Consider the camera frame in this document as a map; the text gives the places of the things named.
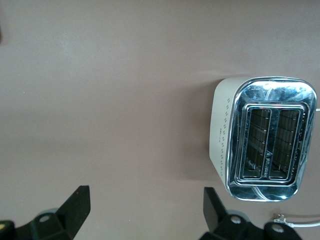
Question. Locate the cream and chrome toaster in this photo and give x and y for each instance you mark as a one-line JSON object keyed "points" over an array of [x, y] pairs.
{"points": [[270, 100]]}

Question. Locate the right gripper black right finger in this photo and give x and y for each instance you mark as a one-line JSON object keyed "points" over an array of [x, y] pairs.
{"points": [[220, 225]]}

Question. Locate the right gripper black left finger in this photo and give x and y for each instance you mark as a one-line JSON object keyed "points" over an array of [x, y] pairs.
{"points": [[62, 222]]}

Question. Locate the brown table cover sheet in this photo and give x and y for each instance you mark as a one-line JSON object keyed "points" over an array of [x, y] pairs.
{"points": [[100, 100]]}

